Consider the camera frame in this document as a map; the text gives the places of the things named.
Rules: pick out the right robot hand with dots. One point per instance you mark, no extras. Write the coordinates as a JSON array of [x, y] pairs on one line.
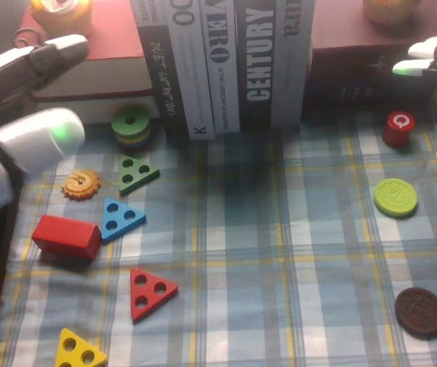
[[421, 49]]

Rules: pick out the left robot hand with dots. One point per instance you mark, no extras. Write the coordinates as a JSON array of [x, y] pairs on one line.
[[30, 139]]

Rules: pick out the black box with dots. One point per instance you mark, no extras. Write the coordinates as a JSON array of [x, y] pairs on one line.
[[258, 57]]

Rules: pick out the maroon book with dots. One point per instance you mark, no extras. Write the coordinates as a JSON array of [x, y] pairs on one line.
[[356, 69]]

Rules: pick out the white ianra box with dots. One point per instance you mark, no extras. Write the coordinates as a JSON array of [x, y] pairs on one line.
[[294, 76]]

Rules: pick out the red hardcover book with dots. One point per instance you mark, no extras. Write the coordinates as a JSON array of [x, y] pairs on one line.
[[115, 34]]

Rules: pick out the cupcake with strawberries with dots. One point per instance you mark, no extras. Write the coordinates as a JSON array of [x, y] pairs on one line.
[[390, 11]]

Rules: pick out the tan flower-shaped biscuit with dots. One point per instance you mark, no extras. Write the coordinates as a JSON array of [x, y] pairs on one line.
[[80, 185]]

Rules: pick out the red cylinder with Q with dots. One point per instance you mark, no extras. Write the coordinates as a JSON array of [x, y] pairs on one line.
[[397, 132]]

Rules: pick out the red rectangular wooden block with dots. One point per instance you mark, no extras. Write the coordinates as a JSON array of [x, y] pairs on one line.
[[65, 237]]

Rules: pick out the green three-hole triangle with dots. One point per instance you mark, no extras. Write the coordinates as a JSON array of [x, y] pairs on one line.
[[135, 179]]

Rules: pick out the orange cupcake with cream swirl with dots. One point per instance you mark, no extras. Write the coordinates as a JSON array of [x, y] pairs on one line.
[[63, 21]]

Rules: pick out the blue three-hole triangle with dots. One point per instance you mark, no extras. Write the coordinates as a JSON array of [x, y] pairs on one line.
[[120, 225]]

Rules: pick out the green sandwich cookie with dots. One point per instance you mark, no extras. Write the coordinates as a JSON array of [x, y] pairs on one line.
[[396, 199]]

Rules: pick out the red three-hole triangle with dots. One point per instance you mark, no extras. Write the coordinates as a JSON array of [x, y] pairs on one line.
[[147, 296]]

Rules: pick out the yellow three-hole triangle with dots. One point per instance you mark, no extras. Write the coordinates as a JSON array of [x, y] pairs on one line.
[[74, 357]]

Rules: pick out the plaid tablecloth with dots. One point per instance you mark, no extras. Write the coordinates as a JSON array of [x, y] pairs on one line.
[[260, 248]]

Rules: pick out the brown sandwich cookie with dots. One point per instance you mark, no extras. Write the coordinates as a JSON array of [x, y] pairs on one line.
[[420, 312]]

